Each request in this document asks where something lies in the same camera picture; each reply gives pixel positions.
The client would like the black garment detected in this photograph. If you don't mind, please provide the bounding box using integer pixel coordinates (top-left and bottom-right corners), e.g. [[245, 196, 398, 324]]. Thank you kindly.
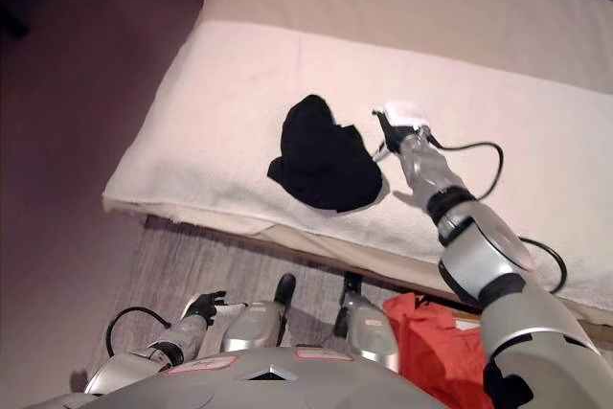
[[266, 93, 385, 215]]

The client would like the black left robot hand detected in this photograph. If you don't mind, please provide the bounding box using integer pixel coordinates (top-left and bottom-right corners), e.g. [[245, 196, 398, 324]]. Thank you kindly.
[[183, 289, 251, 329]]

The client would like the white towel bed runner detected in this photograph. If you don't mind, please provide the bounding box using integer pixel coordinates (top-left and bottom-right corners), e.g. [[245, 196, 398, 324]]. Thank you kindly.
[[102, 20, 613, 320]]

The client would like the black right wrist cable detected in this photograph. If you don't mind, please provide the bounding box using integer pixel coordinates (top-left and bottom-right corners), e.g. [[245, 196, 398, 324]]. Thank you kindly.
[[429, 136, 569, 296]]

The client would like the silver left robot leg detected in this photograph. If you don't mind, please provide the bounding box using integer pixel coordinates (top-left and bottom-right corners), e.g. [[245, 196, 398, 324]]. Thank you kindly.
[[221, 273, 299, 353]]

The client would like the silver right robot leg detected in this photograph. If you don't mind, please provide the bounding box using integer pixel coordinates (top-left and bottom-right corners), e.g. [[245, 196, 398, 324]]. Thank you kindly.
[[332, 271, 401, 375]]

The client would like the beige duvet bed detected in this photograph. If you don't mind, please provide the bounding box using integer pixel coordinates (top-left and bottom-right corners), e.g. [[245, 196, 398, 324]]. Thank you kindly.
[[102, 0, 613, 329]]

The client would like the red-orange cloth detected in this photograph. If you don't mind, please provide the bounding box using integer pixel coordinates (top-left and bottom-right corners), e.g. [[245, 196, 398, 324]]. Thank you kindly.
[[381, 290, 495, 409]]

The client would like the silver robot leg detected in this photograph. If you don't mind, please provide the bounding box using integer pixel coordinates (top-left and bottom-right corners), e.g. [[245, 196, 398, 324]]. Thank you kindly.
[[332, 271, 401, 375], [221, 273, 299, 353]]

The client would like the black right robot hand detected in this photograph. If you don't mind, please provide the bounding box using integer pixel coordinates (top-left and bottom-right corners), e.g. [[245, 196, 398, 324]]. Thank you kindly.
[[371, 99, 433, 167]]

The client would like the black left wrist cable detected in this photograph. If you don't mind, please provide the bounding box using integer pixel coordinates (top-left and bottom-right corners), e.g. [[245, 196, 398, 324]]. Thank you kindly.
[[105, 307, 172, 358]]

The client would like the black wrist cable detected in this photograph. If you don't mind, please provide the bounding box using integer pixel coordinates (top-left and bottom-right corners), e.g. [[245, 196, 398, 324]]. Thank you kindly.
[[105, 307, 172, 358], [429, 136, 569, 296]]

